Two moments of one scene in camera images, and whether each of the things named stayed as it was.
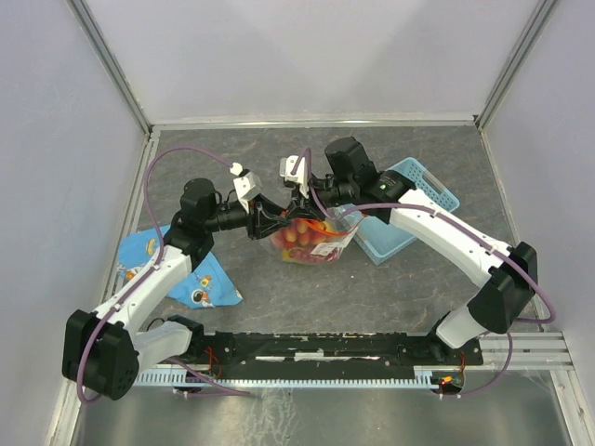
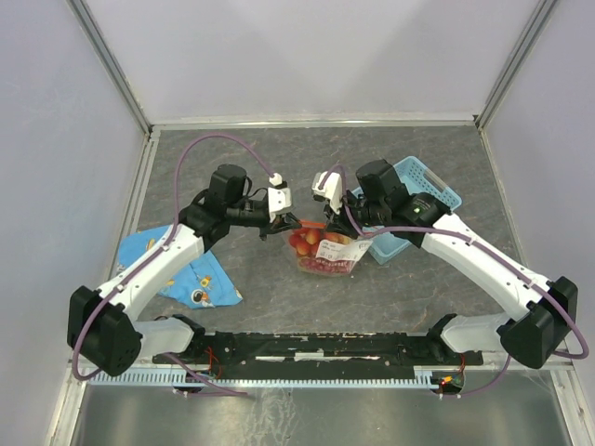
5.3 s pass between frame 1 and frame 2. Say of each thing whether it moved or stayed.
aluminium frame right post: stayed
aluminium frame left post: stayed
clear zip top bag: moved
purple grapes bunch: moved
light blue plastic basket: stayed
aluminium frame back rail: stayed
